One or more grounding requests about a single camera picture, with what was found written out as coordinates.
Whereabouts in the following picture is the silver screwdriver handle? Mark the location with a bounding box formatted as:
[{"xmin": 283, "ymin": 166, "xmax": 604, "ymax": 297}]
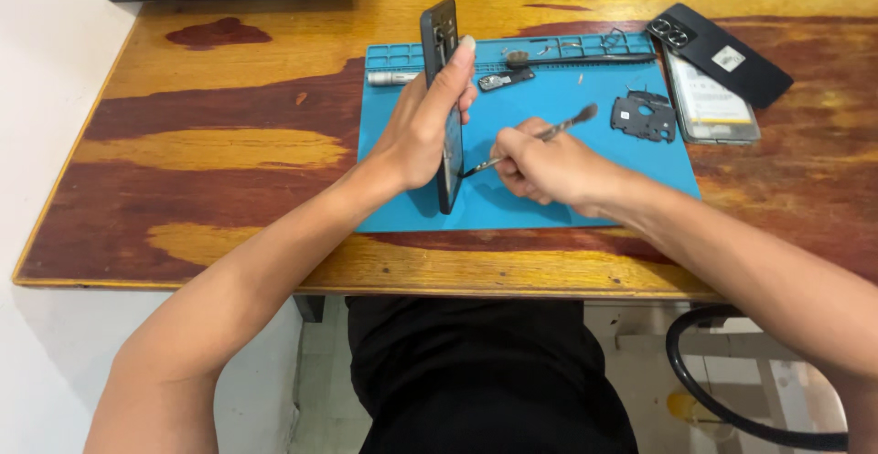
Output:
[{"xmin": 367, "ymin": 70, "xmax": 421, "ymax": 87}]

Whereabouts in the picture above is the black smartphone frame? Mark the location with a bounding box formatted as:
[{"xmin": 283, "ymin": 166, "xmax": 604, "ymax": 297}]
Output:
[{"xmin": 420, "ymin": 0, "xmax": 465, "ymax": 215}]

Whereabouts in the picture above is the small black speaker module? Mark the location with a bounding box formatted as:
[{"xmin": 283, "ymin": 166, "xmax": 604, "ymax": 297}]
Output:
[{"xmin": 477, "ymin": 68, "xmax": 536, "ymax": 93}]

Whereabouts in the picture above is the metal spudger tool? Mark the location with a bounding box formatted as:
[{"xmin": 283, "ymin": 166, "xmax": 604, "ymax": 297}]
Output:
[{"xmin": 461, "ymin": 103, "xmax": 599, "ymax": 179}]

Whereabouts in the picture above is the wooden table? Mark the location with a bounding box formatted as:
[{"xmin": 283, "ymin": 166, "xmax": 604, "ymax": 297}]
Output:
[{"xmin": 12, "ymin": 0, "xmax": 878, "ymax": 302}]

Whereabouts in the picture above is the person's black clothing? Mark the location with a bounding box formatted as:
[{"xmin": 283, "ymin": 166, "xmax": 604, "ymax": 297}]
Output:
[{"xmin": 345, "ymin": 295, "xmax": 639, "ymax": 454}]

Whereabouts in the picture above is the black chair armrest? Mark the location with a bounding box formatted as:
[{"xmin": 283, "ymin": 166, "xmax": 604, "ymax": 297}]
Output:
[{"xmin": 665, "ymin": 304, "xmax": 849, "ymax": 452}]

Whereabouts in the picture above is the person's left hand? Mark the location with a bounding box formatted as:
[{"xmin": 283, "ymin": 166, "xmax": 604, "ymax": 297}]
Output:
[{"xmin": 368, "ymin": 35, "xmax": 479, "ymax": 192}]

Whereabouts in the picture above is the blue silicone repair mat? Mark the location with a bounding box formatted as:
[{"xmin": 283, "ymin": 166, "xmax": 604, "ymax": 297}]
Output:
[{"xmin": 354, "ymin": 32, "xmax": 702, "ymax": 234}]

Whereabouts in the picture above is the phone battery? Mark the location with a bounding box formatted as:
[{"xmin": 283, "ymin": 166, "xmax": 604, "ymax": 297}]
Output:
[{"xmin": 663, "ymin": 48, "xmax": 761, "ymax": 145}]

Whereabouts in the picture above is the black plastic inner cover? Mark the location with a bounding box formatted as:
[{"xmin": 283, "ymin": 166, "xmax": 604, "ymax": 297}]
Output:
[{"xmin": 610, "ymin": 96, "xmax": 677, "ymax": 144}]

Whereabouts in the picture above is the person's right hand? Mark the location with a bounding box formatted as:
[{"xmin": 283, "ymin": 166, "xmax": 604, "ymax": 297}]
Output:
[{"xmin": 491, "ymin": 117, "xmax": 635, "ymax": 219}]

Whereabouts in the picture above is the black phone back cover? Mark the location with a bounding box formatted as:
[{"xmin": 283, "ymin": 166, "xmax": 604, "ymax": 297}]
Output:
[{"xmin": 645, "ymin": 3, "xmax": 794, "ymax": 110}]

